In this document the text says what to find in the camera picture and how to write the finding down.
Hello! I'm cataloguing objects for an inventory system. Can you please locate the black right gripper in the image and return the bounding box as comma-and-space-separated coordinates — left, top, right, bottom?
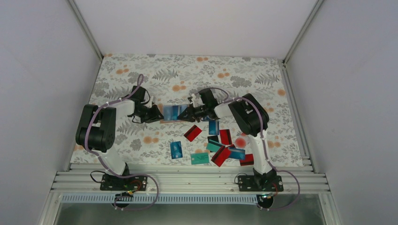
177, 104, 208, 123

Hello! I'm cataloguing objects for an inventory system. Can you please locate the tan leather card holder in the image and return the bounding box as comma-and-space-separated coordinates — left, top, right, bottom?
159, 105, 190, 124

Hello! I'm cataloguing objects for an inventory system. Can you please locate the blue striped card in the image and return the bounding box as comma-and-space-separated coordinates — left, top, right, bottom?
163, 105, 189, 122

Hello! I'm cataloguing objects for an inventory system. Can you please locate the teal card pile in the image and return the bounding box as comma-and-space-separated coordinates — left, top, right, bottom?
191, 152, 209, 165

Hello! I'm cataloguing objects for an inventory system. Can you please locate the blue card pile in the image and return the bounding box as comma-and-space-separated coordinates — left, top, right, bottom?
170, 141, 183, 159

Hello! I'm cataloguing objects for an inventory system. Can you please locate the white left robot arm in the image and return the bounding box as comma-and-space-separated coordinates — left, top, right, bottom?
76, 86, 164, 190

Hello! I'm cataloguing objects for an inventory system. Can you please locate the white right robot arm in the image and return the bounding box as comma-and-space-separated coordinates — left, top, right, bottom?
177, 88, 276, 191

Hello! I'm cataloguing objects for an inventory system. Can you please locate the red card near wallet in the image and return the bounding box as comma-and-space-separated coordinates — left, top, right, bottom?
184, 125, 202, 142

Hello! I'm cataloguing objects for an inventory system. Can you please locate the blue card middle upright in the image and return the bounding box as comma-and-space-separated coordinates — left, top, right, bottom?
208, 120, 220, 135

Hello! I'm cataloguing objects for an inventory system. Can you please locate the black card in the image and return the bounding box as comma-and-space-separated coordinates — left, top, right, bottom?
207, 135, 219, 142

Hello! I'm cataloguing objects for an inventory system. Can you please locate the teal green card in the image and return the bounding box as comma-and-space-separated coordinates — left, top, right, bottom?
206, 139, 225, 152

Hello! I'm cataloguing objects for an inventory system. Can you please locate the red card centre upright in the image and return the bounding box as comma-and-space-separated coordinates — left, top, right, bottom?
219, 129, 232, 145

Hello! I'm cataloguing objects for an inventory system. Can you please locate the red card lower centre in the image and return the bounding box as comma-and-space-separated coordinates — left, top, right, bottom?
211, 146, 231, 167

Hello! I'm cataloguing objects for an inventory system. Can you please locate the light blue card right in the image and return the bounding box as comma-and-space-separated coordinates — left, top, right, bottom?
229, 148, 245, 160

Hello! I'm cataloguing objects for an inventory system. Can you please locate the red card bottom right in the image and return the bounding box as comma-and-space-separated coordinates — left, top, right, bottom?
239, 154, 254, 166

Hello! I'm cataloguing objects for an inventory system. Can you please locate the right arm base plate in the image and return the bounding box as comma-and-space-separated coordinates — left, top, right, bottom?
236, 175, 284, 192

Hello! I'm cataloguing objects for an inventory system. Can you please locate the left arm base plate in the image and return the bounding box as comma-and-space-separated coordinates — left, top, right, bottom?
100, 174, 148, 191

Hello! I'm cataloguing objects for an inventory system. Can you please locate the aluminium rail frame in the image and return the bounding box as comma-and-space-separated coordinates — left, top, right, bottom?
51, 164, 330, 194

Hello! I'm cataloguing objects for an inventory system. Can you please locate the perforated grey cable tray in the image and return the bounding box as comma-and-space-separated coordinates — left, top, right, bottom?
61, 193, 257, 205

